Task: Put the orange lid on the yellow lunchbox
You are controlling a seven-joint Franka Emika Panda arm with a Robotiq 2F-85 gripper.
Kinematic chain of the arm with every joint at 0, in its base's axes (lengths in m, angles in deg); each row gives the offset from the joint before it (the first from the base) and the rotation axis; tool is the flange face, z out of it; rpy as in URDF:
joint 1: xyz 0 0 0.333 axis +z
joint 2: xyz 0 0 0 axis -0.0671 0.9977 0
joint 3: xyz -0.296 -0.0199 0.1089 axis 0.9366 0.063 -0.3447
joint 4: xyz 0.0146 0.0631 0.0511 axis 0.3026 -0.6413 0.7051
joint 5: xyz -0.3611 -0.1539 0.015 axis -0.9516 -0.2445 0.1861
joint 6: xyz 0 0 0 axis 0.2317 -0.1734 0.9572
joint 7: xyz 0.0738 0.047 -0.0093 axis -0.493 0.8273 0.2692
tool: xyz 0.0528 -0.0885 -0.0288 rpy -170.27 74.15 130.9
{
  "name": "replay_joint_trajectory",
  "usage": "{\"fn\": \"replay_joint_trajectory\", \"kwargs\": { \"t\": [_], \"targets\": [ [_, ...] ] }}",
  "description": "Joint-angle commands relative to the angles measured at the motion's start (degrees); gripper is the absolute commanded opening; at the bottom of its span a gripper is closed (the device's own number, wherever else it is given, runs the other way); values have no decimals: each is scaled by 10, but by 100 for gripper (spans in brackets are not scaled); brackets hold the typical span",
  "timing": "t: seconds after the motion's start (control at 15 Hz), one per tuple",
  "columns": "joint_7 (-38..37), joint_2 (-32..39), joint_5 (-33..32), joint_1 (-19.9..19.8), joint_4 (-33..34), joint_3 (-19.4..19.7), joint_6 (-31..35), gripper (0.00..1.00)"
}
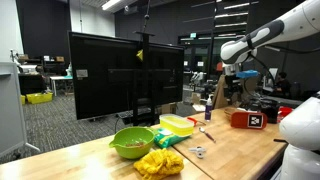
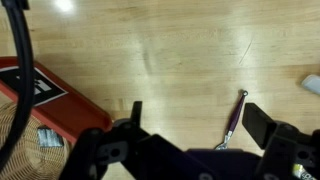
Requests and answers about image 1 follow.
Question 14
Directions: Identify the seated person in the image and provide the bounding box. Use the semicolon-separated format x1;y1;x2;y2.
274;71;292;98

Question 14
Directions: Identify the small red object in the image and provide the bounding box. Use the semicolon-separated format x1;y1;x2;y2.
277;106;294;123

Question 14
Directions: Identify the large black monitor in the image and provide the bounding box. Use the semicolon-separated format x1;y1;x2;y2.
67;31;185;121

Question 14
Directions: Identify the yellow triangular tag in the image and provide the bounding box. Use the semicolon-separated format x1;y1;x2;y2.
135;49;144;62

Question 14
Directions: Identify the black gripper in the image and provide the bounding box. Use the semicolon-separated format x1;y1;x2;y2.
224;75;244;101

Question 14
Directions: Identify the green plastic bowl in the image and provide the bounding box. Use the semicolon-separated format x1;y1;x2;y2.
108;126;156;160

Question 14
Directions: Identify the yellow plastic bin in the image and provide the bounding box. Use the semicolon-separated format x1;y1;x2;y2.
25;92;54;105

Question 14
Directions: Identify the purple handled spoon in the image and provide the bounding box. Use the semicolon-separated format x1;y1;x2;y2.
198;126;217;144

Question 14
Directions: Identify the green wet wipes pack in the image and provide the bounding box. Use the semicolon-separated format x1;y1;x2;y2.
153;128;191;150

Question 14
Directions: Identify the red measuring cup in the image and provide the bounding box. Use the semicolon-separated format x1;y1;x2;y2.
186;116;198;127

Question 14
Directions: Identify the small white plastic tool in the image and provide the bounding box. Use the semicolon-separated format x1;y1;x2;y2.
188;145;207;160

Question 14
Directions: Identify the purple hand sanitizer bottle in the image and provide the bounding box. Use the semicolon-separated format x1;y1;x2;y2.
204;94;214;122

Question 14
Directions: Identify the white background table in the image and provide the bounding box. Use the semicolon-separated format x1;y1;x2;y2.
49;75;74;97

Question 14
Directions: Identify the white whiteboard panel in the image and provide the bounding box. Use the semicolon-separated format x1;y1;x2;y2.
0;61;41;158

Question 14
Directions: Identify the yellow knitted cloth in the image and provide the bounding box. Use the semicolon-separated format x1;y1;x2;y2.
133;148;185;180

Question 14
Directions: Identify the yellow lunchbox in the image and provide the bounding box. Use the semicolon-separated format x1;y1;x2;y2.
158;113;195;137

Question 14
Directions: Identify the black monitor stand pole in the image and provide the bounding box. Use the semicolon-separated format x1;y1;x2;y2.
132;30;156;127

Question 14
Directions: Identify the large cardboard box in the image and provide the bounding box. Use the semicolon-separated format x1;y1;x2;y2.
212;74;260;110

